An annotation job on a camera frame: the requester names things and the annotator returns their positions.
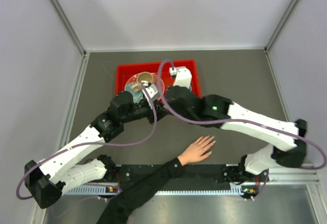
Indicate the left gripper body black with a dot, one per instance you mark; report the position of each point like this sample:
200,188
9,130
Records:
150,116

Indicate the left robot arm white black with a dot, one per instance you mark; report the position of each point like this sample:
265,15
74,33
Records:
50,178

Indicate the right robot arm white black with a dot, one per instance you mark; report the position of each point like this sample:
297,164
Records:
284,146

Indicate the black sleeved forearm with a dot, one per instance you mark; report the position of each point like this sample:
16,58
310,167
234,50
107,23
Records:
120,208

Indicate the person's hand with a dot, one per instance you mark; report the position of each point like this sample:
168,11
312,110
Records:
197,151

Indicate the floral ceramic plate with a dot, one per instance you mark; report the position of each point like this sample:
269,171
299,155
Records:
138,96

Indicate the beige ceramic mug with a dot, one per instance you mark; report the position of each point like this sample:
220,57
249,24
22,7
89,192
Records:
143,79

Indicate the red plastic tray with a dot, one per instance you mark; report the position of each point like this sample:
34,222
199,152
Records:
126,71

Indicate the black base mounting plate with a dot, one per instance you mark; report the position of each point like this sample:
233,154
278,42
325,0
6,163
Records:
134,173

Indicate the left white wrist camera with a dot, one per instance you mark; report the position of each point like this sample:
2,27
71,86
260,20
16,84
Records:
150,91

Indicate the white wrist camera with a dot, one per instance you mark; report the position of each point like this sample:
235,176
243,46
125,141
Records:
182,76
150,91

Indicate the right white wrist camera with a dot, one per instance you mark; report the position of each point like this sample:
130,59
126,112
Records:
182,76

